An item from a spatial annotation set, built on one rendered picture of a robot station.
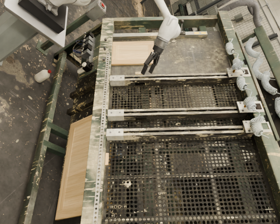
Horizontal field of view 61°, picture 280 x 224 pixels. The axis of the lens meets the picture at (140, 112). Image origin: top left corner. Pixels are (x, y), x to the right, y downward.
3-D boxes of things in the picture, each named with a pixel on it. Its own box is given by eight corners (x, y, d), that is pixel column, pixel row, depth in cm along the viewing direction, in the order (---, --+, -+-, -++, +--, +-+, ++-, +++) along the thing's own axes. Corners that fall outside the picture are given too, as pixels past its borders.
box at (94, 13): (85, 7, 245) (98, -3, 237) (93, 15, 254) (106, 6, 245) (84, 14, 239) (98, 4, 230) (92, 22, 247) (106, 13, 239)
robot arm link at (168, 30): (168, 42, 158) (172, 42, 170) (179, 18, 152) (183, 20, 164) (154, 34, 160) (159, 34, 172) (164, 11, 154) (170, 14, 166)
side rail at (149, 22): (114, 26, 265) (113, 17, 256) (214, 23, 265) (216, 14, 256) (114, 30, 262) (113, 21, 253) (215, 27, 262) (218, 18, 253)
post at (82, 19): (40, 44, 280) (87, 11, 246) (45, 48, 284) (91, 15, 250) (39, 48, 277) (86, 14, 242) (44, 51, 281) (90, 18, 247)
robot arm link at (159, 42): (170, 42, 167) (166, 49, 169) (160, 35, 169) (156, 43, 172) (166, 41, 159) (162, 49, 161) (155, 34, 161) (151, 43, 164)
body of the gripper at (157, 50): (162, 48, 162) (155, 61, 165) (166, 48, 169) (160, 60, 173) (152, 43, 164) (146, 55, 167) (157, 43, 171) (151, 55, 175)
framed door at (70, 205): (72, 124, 244) (70, 123, 242) (114, 106, 219) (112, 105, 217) (57, 220, 194) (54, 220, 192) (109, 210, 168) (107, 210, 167)
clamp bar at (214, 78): (110, 79, 213) (107, 59, 194) (244, 75, 213) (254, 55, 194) (110, 87, 208) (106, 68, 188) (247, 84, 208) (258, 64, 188)
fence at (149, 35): (113, 36, 246) (112, 33, 243) (206, 34, 246) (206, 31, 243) (113, 39, 243) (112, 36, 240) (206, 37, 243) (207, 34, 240)
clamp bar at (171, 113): (109, 112, 193) (105, 94, 174) (256, 108, 193) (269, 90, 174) (108, 123, 188) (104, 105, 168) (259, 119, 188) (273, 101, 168)
